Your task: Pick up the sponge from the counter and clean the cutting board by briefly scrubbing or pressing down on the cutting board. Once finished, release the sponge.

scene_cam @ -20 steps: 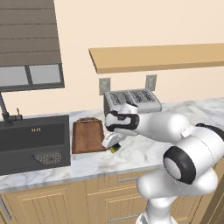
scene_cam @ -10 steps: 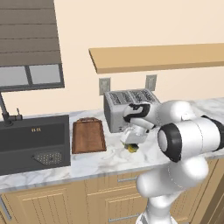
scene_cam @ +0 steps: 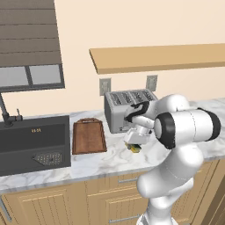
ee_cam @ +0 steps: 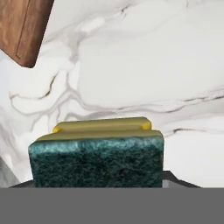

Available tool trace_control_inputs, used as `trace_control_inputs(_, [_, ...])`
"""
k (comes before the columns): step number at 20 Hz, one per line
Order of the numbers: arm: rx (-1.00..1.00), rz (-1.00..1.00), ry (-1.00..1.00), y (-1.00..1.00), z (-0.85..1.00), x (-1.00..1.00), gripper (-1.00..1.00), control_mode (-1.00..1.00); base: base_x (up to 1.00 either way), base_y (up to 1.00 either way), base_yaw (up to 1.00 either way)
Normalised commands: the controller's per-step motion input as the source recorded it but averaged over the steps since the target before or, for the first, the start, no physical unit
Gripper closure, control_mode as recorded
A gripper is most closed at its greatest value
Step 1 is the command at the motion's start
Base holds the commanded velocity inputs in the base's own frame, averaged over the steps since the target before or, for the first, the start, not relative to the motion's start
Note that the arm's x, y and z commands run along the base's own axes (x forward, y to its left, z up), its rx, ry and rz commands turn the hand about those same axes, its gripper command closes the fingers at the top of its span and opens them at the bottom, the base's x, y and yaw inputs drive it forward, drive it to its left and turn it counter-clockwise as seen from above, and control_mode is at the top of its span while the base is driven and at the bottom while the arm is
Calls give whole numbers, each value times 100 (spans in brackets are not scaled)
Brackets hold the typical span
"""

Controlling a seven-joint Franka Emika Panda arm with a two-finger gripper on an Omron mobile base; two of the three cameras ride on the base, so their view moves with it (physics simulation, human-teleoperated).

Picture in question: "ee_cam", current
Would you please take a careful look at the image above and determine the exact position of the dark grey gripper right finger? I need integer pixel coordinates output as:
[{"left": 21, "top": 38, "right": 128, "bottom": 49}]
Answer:
[{"left": 162, "top": 171, "right": 202, "bottom": 189}]

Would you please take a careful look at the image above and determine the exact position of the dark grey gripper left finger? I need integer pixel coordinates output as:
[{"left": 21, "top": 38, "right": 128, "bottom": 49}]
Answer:
[{"left": 8, "top": 179, "right": 36, "bottom": 189}]

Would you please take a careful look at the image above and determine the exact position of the yellow and green sponge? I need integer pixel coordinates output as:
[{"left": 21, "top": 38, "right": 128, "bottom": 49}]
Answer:
[{"left": 28, "top": 116, "right": 165, "bottom": 189}]

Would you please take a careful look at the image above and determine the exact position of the brown wooden cutting board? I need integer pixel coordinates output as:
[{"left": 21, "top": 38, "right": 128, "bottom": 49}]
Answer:
[{"left": 0, "top": 0, "right": 55, "bottom": 69}]

